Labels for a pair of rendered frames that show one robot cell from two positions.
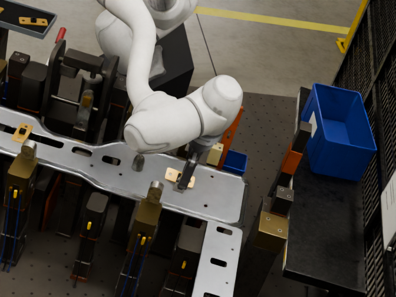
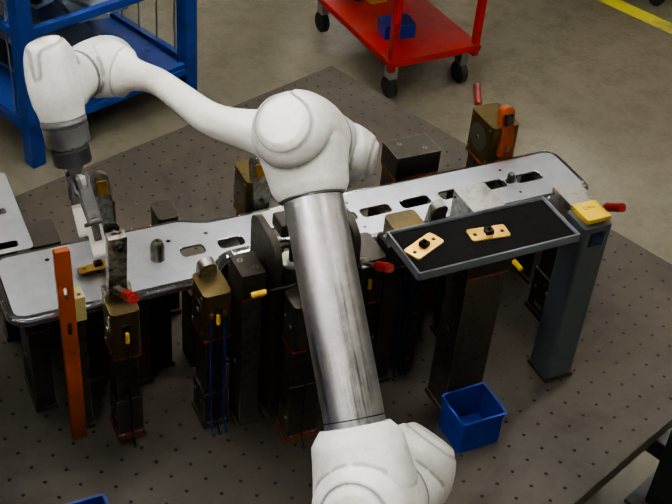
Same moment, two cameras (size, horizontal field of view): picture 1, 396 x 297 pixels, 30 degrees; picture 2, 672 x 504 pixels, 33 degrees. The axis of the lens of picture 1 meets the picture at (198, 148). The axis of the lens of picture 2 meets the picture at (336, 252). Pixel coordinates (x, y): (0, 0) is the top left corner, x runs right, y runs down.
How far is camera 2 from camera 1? 343 cm
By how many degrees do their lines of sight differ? 100
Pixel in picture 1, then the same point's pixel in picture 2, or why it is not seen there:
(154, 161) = (146, 276)
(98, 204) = (162, 207)
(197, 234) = (38, 238)
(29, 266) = not seen: hidden behind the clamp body
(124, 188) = (150, 229)
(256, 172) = not seen: outside the picture
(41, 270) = not seen: hidden behind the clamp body
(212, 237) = (17, 231)
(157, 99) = (114, 44)
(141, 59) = (172, 79)
